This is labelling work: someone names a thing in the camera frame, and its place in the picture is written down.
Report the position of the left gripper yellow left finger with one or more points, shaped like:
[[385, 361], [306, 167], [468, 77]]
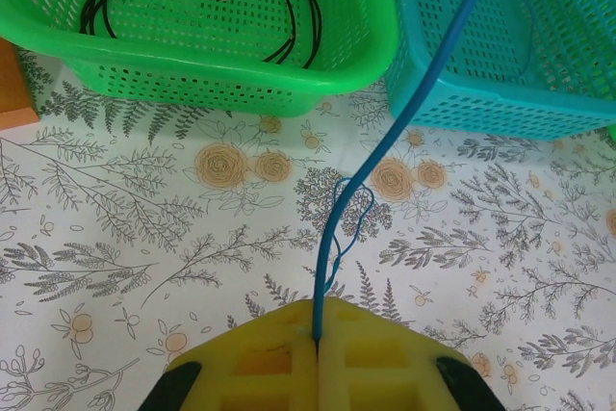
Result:
[[250, 363]]

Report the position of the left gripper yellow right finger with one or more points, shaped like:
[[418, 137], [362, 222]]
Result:
[[380, 363]]

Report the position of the blue plastic basket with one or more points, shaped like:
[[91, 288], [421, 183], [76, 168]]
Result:
[[481, 103]]

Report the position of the green basket with sticker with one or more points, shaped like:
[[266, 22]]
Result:
[[192, 79]]

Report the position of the green plastic basket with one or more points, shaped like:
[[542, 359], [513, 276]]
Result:
[[612, 133]]

